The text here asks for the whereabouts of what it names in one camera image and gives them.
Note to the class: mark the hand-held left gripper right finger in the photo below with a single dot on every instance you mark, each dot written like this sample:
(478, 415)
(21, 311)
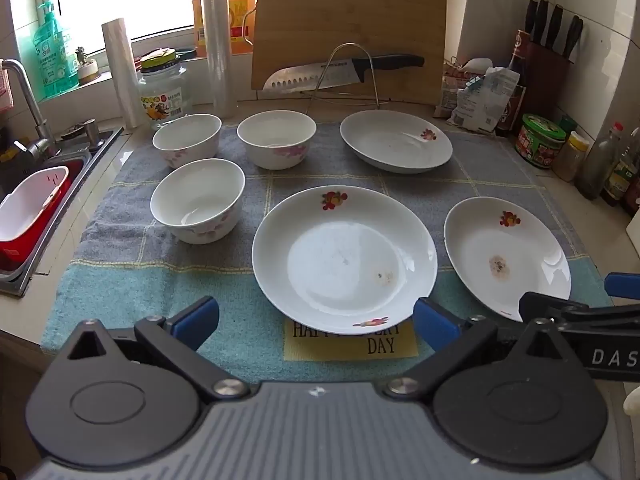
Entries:
(435, 322)

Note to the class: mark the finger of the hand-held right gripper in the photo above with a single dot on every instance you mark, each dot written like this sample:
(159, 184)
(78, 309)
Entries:
(622, 285)
(535, 305)

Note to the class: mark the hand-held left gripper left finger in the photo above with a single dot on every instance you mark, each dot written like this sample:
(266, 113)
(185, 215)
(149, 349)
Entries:
(192, 322)

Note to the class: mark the white fruit print plate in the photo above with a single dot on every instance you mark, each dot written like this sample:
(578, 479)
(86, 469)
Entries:
(505, 255)
(340, 260)
(395, 142)

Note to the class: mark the white floral bowl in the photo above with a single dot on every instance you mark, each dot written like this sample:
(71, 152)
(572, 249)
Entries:
(187, 137)
(197, 195)
(275, 132)

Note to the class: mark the person's right hand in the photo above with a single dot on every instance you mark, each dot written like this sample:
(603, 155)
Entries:
(634, 405)

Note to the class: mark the white object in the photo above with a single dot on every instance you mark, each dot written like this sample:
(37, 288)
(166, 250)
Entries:
(634, 232)

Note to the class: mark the grey blue checkered towel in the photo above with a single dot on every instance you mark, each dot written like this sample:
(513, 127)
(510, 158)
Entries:
(125, 280)

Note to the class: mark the clear glass bottle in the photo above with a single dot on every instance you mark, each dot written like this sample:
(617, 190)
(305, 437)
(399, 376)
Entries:
(597, 165)

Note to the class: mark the yellow capped spice bottle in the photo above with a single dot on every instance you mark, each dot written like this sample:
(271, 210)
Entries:
(570, 157)

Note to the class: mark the green lid jar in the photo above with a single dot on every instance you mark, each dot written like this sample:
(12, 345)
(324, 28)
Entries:
(540, 142)

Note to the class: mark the green capped bottle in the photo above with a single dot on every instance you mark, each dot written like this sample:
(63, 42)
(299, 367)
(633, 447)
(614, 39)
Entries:
(567, 125)

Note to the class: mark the red basin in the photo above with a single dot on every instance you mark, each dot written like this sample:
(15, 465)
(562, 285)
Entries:
(30, 252)

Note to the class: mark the steel sink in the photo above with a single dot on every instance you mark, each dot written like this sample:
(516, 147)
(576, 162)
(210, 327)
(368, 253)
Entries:
(100, 145)

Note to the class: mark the white colander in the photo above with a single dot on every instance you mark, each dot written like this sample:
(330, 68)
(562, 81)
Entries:
(30, 205)

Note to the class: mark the crumpled white bag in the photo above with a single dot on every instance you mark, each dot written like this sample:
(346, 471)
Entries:
(485, 100)

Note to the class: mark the metal sink knob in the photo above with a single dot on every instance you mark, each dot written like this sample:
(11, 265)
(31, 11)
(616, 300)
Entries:
(92, 135)

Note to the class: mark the dark red knife block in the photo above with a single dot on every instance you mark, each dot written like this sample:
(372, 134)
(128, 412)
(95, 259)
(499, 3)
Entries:
(550, 80)

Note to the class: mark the glass jar yellow lid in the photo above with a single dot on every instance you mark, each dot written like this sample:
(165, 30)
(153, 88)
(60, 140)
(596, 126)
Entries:
(165, 90)

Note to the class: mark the white red print bag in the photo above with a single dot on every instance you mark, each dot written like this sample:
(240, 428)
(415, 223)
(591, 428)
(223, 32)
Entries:
(457, 80)

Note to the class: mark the dark soy sauce bottle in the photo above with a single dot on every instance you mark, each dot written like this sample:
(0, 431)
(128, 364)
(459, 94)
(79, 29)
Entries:
(520, 60)

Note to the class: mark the plastic wrap roll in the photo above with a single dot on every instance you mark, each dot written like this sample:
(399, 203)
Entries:
(218, 45)
(122, 75)

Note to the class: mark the small potted plant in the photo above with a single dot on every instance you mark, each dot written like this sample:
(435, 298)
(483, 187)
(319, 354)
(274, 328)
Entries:
(87, 67)

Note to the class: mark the metal faucet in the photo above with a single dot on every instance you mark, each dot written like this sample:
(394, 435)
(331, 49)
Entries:
(25, 90)

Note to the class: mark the pink cloth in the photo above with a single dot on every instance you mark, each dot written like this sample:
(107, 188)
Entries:
(5, 90)

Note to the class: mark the green dish soap bottle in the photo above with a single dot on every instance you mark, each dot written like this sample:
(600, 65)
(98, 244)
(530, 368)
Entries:
(55, 55)

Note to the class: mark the orange cooking wine jug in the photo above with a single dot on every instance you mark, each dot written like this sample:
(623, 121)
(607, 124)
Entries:
(240, 10)

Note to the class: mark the bamboo cutting board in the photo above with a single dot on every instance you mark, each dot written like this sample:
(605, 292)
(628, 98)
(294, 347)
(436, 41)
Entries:
(350, 15)

